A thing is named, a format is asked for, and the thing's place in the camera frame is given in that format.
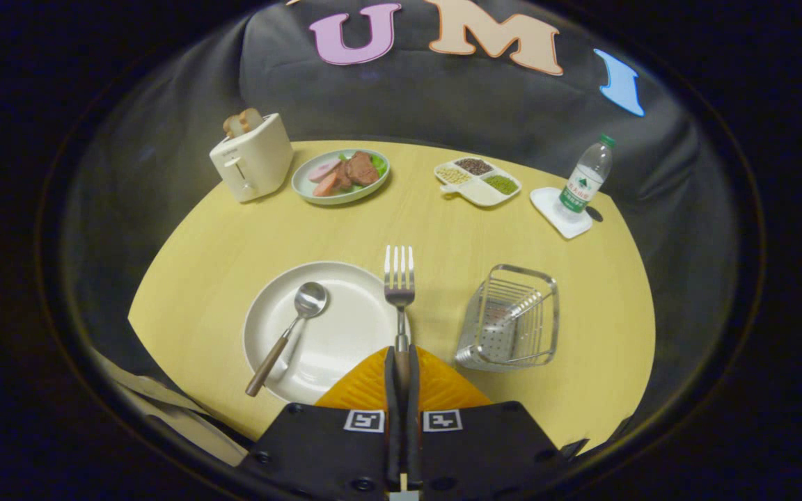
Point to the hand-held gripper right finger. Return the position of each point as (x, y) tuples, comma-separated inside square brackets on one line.
[(415, 417)]

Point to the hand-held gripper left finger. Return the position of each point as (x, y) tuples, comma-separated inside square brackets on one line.
[(391, 417)]

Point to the large white plate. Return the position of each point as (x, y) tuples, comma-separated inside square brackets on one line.
[(345, 334)]

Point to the pale green food plate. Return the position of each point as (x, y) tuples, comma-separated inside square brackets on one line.
[(345, 197)]

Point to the white divided grain dish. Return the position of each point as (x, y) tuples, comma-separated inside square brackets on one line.
[(477, 191)]

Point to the red sausage slice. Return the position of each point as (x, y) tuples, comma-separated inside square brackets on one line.
[(326, 185)]

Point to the small dark meat piece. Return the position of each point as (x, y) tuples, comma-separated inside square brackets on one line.
[(343, 179)]

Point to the white square coaster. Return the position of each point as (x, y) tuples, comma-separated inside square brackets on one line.
[(547, 205)]

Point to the brown meat piece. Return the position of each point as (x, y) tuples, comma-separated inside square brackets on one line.
[(361, 169)]

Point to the green lettuce leaf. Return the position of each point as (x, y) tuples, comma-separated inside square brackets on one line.
[(378, 165)]

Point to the pink ham slice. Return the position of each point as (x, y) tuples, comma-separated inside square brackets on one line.
[(321, 170)]

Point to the black round table grommet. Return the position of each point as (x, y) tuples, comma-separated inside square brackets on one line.
[(596, 215)]

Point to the white toaster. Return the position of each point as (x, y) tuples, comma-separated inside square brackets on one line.
[(255, 163)]

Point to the clear green-capped water bottle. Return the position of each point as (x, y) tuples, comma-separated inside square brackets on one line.
[(585, 181)]

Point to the toast slice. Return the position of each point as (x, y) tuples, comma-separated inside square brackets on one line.
[(233, 126), (250, 120)]

